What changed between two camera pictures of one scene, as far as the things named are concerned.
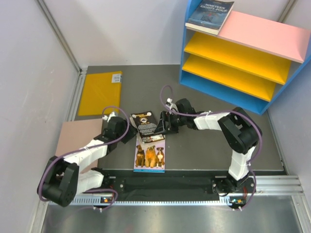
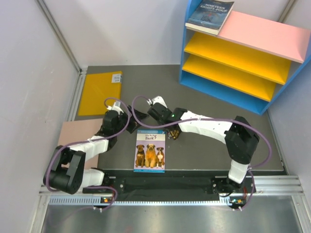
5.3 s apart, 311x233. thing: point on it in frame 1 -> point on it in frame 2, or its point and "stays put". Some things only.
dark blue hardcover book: [208, 16] stays put
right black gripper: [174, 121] -> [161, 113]
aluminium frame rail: [279, 186] stays put
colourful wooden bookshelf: [249, 64] stays put
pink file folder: [75, 136] stays put
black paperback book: [146, 123] -> [173, 133]
